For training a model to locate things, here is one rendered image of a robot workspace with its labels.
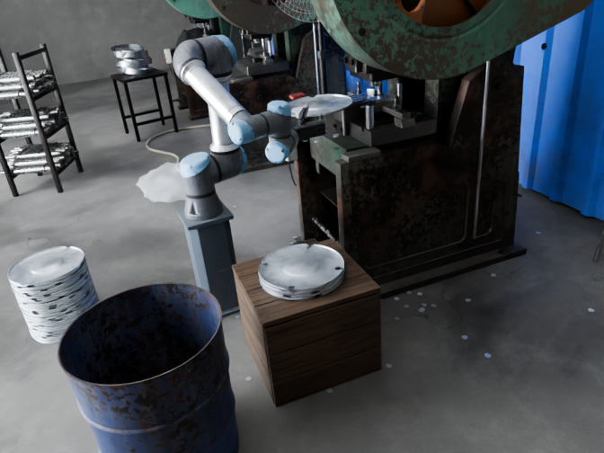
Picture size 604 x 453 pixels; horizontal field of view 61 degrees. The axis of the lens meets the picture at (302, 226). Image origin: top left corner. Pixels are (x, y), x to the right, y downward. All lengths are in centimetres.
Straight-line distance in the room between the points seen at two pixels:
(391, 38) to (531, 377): 120
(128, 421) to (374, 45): 123
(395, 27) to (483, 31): 33
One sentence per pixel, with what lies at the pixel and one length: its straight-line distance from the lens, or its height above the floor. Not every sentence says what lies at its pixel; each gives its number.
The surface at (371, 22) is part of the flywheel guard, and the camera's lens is 163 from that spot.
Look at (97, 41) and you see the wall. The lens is 853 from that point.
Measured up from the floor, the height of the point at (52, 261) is 29.
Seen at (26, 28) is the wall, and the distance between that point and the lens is 855.
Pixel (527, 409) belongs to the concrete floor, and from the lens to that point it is 183.
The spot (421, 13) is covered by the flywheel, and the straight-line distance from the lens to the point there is 180.
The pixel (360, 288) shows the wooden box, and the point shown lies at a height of 35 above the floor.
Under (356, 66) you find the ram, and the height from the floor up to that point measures 92.
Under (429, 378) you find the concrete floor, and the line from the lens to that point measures 187.
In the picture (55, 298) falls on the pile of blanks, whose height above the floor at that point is 21.
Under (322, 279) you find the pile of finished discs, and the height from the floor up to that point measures 39.
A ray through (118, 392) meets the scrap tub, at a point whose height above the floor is 46.
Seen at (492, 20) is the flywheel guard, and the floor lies 108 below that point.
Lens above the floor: 129
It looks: 27 degrees down
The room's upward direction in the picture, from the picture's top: 5 degrees counter-clockwise
